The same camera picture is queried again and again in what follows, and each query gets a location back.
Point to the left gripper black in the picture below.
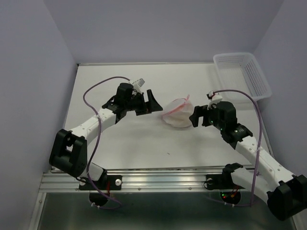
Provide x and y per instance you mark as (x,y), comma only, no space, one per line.
(152,105)

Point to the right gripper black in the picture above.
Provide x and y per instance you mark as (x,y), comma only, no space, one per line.
(199,111)

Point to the pink zipper pull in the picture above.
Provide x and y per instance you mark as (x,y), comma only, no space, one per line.
(186,100)

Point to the white mesh laundry bag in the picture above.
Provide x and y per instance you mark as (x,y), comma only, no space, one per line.
(176,114)

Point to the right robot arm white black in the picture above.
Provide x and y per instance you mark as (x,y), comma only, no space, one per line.
(284,193)

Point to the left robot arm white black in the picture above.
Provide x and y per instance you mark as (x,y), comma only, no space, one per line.
(69,152)

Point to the white plastic basket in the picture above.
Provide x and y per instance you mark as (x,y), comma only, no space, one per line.
(241,71)

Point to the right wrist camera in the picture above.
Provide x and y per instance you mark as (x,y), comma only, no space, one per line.
(214,98)

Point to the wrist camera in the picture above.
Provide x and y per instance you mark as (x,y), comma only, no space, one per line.
(137,84)
(214,98)

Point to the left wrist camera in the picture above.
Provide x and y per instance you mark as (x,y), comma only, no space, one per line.
(137,84)

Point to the aluminium rail frame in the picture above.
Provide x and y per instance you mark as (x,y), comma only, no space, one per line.
(163,169)

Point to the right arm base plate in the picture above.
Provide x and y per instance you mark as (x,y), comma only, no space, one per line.
(223,180)

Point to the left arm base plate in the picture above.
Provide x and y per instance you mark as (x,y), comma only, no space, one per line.
(105,183)

